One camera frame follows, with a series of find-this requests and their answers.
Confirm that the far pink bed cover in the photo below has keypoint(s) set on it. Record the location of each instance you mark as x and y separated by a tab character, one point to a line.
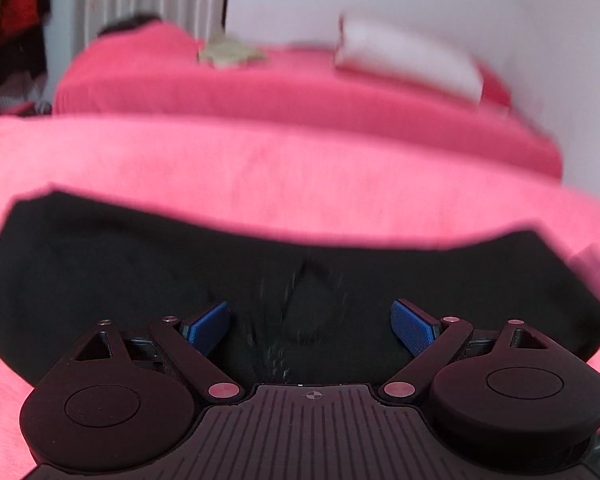
154	70

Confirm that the folded red blanket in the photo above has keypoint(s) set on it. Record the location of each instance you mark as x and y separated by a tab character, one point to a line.
494	90

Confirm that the olive green cloth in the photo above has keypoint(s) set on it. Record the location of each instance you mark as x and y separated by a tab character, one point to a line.
228	52

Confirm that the black pants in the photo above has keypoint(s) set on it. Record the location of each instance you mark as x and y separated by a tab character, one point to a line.
311	314

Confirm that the cluttered clothes shelf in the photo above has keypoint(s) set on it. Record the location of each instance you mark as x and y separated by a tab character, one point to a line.
23	60

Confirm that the white pink pillow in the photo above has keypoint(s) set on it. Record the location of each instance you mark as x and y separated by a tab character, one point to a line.
379	48

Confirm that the pink bed cover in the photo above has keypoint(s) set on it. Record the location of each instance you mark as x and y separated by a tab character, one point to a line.
514	404
154	70

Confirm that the dark garment on far bed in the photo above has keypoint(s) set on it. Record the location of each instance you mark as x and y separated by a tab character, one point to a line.
131	22

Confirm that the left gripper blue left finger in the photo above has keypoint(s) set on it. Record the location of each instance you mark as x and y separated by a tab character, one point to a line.
187	343

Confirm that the near pink bed cover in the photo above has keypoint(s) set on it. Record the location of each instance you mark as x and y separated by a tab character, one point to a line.
514	404

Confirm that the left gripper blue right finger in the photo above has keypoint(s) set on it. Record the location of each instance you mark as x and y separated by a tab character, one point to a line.
433	343

